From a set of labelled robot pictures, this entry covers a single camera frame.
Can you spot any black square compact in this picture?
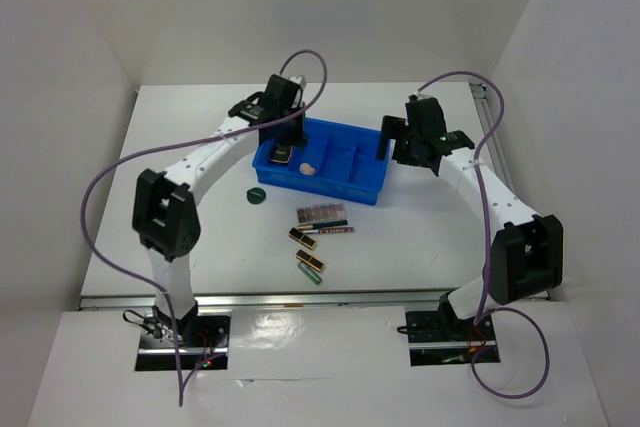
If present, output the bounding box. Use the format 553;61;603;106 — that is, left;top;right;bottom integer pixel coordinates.
268;145;294;165

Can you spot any beige makeup sponge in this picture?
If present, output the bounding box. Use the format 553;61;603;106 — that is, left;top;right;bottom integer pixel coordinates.
299;163;316;176

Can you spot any eyeshadow palette clear case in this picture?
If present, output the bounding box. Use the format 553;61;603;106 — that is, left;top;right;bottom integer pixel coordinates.
296;203;347;225

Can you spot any red lip gloss tube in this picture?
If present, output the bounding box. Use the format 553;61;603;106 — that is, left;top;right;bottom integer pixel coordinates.
303;226;355;235

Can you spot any black gold lipstick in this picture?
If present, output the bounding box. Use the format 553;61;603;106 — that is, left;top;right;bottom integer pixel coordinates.
288;228;317;251
296;249;325;273

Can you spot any green mascara tube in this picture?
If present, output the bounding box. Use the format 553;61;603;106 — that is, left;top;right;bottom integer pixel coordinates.
297;262;322;286

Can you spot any black gold eyeliner pencil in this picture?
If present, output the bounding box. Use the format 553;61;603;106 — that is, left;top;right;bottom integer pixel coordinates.
297;219;348;230

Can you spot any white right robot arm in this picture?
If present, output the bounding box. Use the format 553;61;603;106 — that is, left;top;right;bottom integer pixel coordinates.
377;95;564;341

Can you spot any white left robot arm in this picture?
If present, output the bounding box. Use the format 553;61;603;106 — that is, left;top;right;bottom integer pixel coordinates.
132;74;389;346

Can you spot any blue plastic organizer bin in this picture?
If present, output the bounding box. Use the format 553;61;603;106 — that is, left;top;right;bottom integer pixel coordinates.
252;118;389;205

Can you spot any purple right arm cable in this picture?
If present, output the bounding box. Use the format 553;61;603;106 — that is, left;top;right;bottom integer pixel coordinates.
414;71;552;400

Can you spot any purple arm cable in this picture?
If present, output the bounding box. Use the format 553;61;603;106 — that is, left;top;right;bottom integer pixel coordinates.
80;49;329;408
414;71;552;400

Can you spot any metal rail front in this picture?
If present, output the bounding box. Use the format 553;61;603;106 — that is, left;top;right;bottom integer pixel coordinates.
79;289;447;311

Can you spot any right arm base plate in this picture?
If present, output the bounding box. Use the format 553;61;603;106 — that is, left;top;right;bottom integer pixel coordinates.
396;311;501;367

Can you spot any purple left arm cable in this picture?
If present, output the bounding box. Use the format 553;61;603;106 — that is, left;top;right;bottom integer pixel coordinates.
80;49;329;408

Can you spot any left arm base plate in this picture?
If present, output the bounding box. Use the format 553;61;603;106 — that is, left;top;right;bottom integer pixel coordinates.
122;309;231;372

